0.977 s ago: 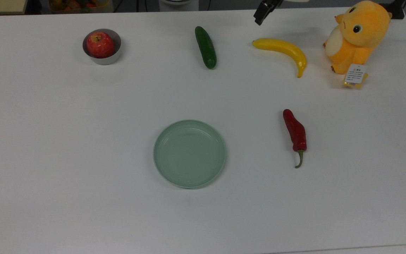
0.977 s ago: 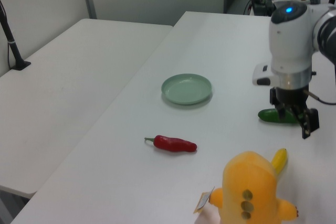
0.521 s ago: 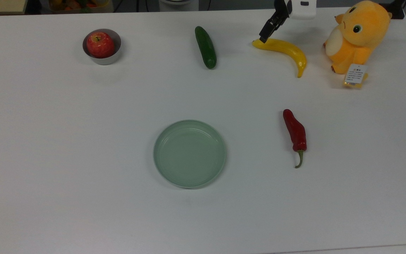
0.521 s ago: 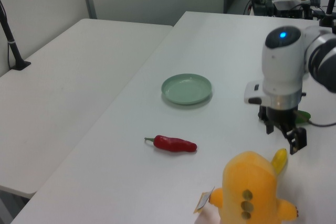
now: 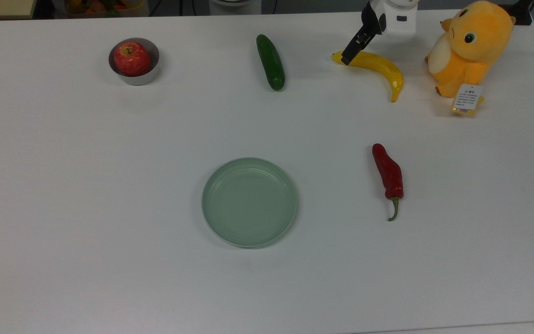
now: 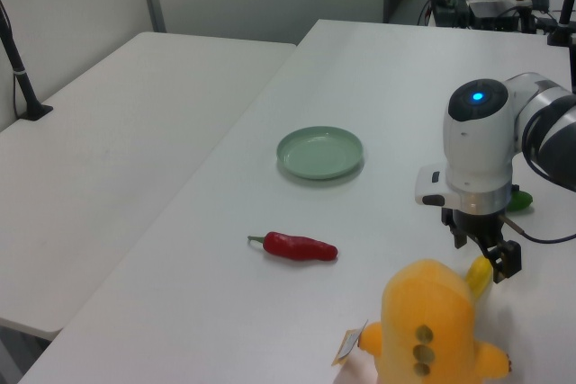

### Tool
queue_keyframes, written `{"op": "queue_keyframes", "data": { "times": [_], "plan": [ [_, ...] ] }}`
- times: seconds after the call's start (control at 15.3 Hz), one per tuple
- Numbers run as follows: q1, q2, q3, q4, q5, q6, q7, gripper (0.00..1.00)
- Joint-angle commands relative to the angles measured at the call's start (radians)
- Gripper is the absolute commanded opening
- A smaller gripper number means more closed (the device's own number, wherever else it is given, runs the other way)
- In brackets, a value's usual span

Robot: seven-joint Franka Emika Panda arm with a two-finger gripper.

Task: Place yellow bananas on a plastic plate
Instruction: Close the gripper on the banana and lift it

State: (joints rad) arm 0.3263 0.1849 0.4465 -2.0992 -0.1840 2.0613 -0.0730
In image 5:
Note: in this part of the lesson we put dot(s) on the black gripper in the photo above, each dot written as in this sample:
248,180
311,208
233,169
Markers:
372,18

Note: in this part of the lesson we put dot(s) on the yellow banana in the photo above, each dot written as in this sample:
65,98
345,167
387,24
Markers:
383,67

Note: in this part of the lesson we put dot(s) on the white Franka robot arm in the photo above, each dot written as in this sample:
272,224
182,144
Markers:
399,18

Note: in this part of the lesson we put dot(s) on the green plastic plate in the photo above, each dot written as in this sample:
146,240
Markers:
249,202

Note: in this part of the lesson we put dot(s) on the green cucumber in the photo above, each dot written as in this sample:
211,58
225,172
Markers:
270,62

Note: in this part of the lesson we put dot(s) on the orange plush toy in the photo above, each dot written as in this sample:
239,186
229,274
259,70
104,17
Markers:
468,46

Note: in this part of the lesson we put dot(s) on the plush toy paper tag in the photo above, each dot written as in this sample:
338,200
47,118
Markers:
467,98

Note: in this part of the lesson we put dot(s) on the red chili pepper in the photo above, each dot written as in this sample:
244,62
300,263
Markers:
388,174

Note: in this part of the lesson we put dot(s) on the small metal bowl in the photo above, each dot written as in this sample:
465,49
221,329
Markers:
149,74

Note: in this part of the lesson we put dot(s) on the red apple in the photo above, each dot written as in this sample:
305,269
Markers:
131,59

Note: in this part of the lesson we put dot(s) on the wooden board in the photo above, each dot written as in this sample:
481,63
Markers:
0,8

